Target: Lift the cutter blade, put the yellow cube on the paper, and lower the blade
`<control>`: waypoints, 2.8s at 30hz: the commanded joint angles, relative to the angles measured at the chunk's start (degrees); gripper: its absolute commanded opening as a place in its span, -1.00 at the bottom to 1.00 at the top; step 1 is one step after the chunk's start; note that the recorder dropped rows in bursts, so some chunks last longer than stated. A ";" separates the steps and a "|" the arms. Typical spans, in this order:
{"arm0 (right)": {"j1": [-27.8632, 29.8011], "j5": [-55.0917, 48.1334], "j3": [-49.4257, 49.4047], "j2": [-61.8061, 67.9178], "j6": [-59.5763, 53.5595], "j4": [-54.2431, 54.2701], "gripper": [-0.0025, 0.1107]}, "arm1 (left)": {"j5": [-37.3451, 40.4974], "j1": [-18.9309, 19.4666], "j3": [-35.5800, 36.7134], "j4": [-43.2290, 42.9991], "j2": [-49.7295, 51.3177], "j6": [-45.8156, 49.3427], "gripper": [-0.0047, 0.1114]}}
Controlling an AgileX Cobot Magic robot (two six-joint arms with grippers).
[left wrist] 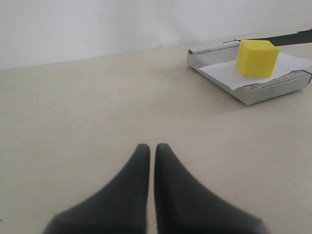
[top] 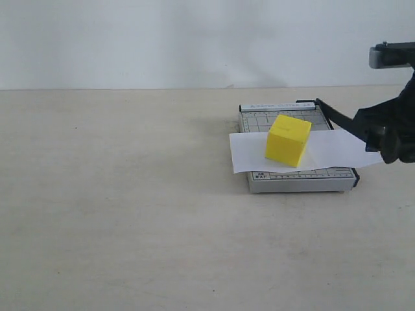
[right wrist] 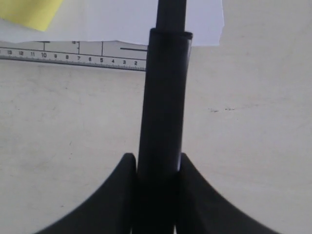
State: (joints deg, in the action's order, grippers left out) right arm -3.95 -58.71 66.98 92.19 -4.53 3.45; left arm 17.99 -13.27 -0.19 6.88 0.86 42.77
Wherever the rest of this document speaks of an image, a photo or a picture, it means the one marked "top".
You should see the white paper sheet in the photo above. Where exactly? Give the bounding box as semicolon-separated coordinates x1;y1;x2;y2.
230;129;383;174

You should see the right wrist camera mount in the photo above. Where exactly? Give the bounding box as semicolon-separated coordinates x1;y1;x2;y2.
369;41;414;69

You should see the yellow foam cube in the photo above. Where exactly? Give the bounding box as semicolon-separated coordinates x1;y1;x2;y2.
265;114;312;167

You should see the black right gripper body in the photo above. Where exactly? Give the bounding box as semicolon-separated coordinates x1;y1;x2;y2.
353;77;414;164

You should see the black cutter blade arm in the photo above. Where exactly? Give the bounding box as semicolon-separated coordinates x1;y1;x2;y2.
295;98;403;165

